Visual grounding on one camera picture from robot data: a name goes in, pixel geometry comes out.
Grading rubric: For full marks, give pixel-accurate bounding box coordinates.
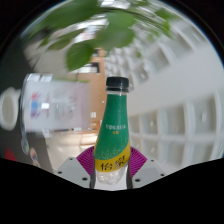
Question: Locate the clear acrylic sign stand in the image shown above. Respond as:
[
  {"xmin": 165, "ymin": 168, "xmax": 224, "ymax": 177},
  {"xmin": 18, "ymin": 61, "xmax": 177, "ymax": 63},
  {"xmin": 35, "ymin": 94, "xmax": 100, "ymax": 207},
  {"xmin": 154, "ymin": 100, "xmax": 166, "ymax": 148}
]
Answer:
[{"xmin": 20, "ymin": 73, "xmax": 92, "ymax": 135}]

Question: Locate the round printed sticker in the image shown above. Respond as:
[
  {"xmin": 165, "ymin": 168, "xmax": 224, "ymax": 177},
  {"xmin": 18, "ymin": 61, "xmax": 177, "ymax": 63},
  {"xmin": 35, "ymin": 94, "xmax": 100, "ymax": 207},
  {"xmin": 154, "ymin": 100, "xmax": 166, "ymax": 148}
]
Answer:
[
  {"xmin": 20, "ymin": 138, "xmax": 31, "ymax": 155},
  {"xmin": 29, "ymin": 148, "xmax": 41, "ymax": 167}
]

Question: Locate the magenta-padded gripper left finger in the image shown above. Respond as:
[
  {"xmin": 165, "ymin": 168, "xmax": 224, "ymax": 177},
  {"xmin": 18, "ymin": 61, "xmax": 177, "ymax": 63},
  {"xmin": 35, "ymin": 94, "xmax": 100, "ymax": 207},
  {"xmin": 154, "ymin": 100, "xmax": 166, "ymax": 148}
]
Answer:
[{"xmin": 54, "ymin": 145, "xmax": 97, "ymax": 189}]

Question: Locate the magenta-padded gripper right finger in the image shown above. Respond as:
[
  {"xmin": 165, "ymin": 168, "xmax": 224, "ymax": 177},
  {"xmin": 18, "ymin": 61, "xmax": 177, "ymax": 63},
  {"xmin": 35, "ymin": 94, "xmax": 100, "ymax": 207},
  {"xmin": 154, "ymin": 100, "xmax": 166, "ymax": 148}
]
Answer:
[{"xmin": 126, "ymin": 146, "xmax": 167, "ymax": 190}]

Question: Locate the green leafy potted plant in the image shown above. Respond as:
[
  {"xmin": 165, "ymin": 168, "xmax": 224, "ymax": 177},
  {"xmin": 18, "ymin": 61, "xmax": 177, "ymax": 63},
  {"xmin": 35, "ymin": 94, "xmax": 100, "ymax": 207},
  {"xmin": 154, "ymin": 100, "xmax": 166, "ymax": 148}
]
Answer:
[{"xmin": 28, "ymin": 0, "xmax": 183, "ymax": 72}]

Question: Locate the flat round red coaster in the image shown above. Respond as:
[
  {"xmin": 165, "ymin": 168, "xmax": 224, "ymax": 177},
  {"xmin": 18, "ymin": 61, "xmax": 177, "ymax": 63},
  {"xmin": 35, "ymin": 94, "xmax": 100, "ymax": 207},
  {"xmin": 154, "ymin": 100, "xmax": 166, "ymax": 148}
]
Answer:
[{"xmin": 3, "ymin": 148, "xmax": 18, "ymax": 162}]

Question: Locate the green yellow label drink bottle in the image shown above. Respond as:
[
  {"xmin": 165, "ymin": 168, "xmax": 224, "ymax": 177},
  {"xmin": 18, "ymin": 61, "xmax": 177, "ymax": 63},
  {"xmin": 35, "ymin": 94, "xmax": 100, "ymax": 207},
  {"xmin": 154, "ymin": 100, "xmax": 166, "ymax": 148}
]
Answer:
[{"xmin": 93, "ymin": 76, "xmax": 132, "ymax": 190}]

